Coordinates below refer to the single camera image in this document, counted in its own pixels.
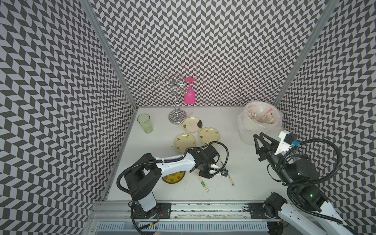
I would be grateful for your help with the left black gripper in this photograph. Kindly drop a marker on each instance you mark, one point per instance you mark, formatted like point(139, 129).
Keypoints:
point(204, 174)

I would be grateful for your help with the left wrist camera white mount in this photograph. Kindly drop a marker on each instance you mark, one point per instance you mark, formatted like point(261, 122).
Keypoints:
point(217, 172)

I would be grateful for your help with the cream plate front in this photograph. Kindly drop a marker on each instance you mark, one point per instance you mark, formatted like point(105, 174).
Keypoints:
point(183, 141)

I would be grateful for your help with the yellow green patterned plate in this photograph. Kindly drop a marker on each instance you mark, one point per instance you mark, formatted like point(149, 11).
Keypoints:
point(174, 178)

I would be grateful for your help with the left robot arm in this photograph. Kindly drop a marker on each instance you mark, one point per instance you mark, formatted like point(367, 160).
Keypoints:
point(140, 179)

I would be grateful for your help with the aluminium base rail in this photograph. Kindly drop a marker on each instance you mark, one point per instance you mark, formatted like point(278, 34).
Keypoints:
point(198, 218)

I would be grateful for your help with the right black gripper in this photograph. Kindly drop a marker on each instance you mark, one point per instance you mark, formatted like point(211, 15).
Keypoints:
point(261, 139)

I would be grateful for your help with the pink plastic wine glass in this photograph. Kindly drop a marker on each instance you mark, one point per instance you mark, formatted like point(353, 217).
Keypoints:
point(190, 96)

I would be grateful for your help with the metal glass holder stand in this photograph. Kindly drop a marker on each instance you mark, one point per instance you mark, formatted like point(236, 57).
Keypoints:
point(172, 84)

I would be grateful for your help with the green transparent plastic cup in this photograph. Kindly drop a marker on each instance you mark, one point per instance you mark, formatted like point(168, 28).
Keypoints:
point(145, 122)

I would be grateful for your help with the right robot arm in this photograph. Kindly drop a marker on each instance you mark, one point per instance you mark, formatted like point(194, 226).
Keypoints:
point(307, 208)

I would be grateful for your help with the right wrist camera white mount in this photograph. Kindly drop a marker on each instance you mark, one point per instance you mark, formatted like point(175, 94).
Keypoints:
point(287, 142)

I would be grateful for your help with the cream plate with black spot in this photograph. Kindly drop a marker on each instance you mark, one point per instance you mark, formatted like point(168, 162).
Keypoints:
point(192, 124)

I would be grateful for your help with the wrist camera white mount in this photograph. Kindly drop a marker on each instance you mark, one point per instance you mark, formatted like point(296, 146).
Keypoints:
point(217, 172)
point(287, 142)

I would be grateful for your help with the cream plate right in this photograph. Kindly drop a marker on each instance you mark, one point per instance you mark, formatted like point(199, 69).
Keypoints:
point(208, 134)

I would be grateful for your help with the wrapped chopsticks green label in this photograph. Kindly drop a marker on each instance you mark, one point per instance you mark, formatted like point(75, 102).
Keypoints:
point(201, 182)

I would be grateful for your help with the white trash bucket with bag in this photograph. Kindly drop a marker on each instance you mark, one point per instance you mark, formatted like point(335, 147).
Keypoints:
point(257, 117)

